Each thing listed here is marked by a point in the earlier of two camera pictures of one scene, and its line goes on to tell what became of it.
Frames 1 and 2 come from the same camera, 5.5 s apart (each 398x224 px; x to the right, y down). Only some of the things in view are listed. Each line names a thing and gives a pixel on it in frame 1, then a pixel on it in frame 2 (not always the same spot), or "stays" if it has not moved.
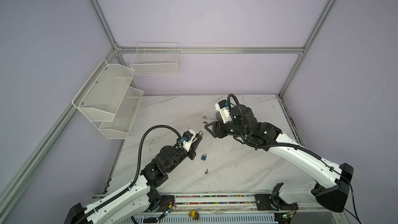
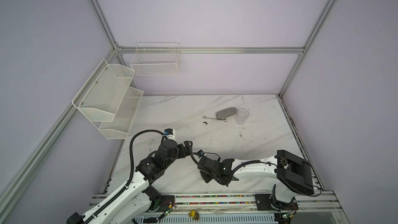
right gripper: (214, 126) → (202, 174)
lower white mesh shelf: (119, 128) stays
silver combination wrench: (204, 117) stays
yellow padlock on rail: (194, 214) stays
